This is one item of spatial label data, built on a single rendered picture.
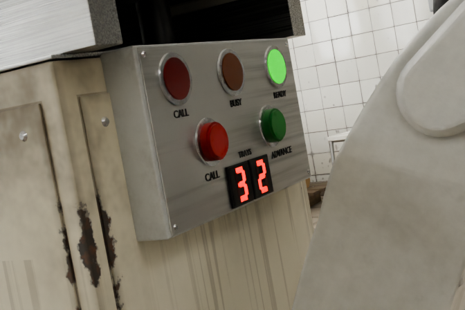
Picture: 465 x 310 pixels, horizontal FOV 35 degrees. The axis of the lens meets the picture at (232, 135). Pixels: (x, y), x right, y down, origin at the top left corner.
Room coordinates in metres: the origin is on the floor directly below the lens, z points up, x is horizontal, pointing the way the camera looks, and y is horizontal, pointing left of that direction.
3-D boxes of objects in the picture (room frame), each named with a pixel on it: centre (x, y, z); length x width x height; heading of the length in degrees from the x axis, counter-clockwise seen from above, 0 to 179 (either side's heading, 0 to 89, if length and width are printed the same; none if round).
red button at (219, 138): (0.57, 0.02, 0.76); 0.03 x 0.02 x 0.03; 148
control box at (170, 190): (0.62, 0.01, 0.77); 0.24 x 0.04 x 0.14; 148
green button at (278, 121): (0.65, -0.04, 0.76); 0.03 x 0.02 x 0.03; 148
